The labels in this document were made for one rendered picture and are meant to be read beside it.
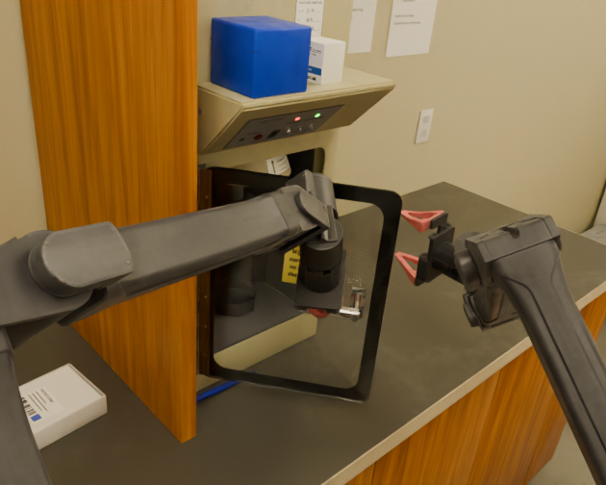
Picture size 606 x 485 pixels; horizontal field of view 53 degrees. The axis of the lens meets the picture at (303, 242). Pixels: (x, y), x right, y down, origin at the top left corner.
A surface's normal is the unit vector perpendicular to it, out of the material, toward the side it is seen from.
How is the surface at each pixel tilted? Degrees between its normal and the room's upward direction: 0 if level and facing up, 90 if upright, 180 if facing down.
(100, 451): 0
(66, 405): 0
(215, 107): 90
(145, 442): 0
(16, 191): 90
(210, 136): 90
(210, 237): 51
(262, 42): 90
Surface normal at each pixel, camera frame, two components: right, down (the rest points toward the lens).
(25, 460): 0.80, -0.44
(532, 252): -0.27, -0.29
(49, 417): 0.08, -0.88
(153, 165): -0.73, 0.25
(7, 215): 0.68, 0.39
